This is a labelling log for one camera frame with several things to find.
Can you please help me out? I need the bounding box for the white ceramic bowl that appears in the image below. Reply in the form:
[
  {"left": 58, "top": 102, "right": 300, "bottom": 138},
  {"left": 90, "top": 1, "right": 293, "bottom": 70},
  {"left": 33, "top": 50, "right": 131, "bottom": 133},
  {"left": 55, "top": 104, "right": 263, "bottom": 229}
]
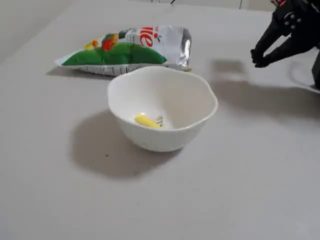
[{"left": 106, "top": 65, "right": 219, "bottom": 153}]

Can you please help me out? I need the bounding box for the veggie straw snack packet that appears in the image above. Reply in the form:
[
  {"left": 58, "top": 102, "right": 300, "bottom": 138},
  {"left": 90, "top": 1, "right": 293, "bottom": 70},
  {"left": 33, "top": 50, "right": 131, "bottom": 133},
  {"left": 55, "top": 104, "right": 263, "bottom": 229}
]
[{"left": 54, "top": 24, "right": 193, "bottom": 77}]

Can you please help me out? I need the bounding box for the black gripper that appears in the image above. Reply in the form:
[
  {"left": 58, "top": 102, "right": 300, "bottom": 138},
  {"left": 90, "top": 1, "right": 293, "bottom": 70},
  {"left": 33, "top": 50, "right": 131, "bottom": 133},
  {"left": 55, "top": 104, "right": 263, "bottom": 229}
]
[{"left": 250, "top": 0, "right": 320, "bottom": 68}]

